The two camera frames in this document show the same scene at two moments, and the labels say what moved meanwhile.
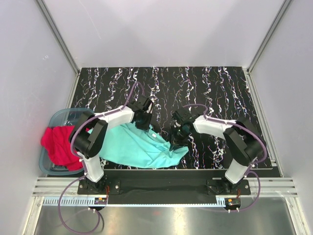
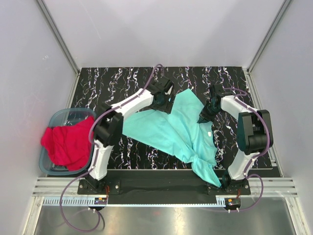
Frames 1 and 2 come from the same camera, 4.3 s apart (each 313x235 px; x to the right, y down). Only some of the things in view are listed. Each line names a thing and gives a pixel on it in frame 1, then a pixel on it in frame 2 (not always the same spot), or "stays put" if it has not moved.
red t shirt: x=56 y=140 stays put
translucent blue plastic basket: x=63 y=117 stays put
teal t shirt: x=130 y=146 -> x=178 y=127
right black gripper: x=175 y=141 -> x=204 y=117
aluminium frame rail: x=270 y=187 stays put
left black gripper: x=146 y=126 -> x=167 y=106
